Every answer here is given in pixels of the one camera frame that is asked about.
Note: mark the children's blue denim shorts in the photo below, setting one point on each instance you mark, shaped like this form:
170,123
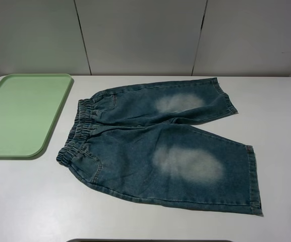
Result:
142,143

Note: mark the light green plastic tray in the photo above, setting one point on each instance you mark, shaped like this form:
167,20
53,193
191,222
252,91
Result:
29,105

